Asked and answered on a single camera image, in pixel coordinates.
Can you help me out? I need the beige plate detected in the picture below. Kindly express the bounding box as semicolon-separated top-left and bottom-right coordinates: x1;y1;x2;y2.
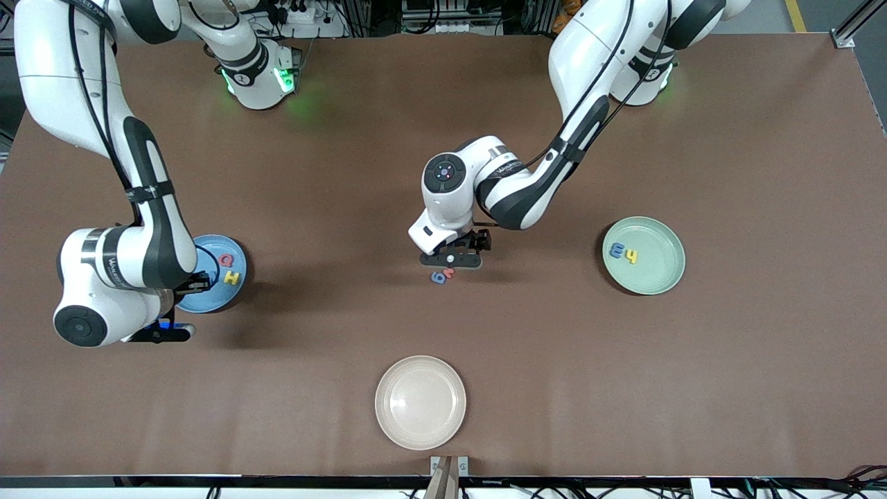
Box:
374;356;467;451

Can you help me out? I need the aluminium frame profile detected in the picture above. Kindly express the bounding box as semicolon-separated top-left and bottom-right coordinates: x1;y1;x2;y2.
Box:
834;0;887;49

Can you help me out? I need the green plate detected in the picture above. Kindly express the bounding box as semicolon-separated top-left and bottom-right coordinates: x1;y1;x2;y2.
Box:
601;216;687;296

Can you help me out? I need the blue plate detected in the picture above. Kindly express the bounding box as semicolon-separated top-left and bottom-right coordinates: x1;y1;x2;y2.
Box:
173;234;248;314

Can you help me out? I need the black and red cable bundle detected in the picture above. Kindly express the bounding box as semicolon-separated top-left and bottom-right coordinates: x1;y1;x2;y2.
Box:
714;463;887;499

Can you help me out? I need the white socket strip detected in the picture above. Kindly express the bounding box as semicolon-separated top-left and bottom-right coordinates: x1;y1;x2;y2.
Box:
402;0;503;35

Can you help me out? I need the brown table cover sheet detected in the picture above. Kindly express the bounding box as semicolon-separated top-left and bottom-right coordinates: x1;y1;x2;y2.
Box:
0;33;887;479

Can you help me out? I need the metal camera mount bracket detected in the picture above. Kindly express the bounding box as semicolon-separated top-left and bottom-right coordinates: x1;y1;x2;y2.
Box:
424;455;470;499

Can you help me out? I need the white power strip with plugs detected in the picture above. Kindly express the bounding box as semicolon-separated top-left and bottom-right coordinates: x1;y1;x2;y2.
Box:
267;0;347;39

